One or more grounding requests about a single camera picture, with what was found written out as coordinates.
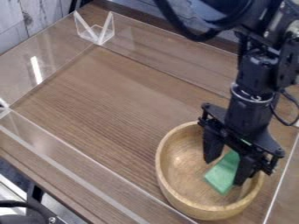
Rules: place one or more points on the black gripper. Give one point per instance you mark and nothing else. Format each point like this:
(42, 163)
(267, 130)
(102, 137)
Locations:
(241, 127)

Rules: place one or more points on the green foam stick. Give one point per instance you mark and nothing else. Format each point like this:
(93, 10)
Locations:
(221, 175)

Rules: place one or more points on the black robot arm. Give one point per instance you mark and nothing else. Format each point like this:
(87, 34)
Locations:
(267, 28)

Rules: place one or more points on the wooden bowl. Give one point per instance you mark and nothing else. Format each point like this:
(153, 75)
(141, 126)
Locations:
(181, 174)

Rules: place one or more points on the clear acrylic front wall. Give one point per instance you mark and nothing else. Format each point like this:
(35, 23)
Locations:
(99, 195)

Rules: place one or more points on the black table leg bracket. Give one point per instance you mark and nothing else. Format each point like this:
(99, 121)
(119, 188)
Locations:
(35, 200)

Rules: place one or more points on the clear acrylic corner bracket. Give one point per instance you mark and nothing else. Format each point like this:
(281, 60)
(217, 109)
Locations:
(97, 34)

